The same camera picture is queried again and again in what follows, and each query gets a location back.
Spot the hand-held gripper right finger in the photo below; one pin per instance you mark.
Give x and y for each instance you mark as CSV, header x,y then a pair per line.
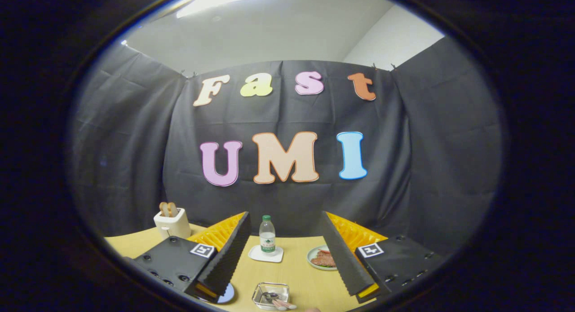
x,y
342,253

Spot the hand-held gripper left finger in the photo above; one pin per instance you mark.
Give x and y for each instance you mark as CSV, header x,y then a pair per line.
x,y
231,253

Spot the plate of meat and vegetables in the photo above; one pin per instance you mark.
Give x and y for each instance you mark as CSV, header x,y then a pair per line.
x,y
321,259

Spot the white square coaster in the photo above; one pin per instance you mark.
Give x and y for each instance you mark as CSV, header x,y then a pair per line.
x,y
256,256

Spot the clear plastic water bottle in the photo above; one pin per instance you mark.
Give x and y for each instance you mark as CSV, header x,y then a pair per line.
x,y
267,240

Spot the blue round plate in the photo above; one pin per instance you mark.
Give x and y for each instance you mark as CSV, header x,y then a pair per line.
x,y
228,295

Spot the white toaster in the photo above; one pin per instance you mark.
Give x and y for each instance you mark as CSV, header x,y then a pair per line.
x,y
173,226

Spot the toasted bread slice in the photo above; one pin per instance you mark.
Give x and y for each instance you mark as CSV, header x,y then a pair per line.
x,y
163,209
173,209

